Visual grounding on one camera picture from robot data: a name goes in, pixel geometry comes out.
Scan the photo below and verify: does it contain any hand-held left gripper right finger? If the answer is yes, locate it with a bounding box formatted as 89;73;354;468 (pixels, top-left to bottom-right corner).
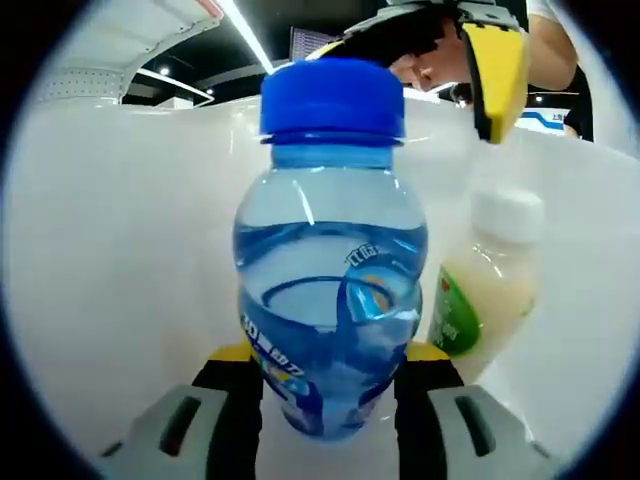
393;345;554;480

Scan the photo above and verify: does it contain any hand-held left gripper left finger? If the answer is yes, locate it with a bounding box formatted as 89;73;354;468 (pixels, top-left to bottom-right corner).
99;344;264;480

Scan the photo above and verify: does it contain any milky drink bottle green label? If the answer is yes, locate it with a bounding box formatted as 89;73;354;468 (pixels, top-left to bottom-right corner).
425;189;546;386

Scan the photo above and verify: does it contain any blue water bottle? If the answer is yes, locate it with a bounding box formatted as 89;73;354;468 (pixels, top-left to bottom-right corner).
233;57;430;444

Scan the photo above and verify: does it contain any white plastic shopping basket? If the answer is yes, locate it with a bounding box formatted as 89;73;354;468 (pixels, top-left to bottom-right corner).
0;97;640;480

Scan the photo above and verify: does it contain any white red snack drink counter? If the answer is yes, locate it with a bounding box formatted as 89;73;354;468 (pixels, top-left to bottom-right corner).
37;0;224;106

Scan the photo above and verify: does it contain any large dark monitor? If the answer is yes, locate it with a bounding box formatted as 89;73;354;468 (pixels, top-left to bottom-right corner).
289;27;346;61

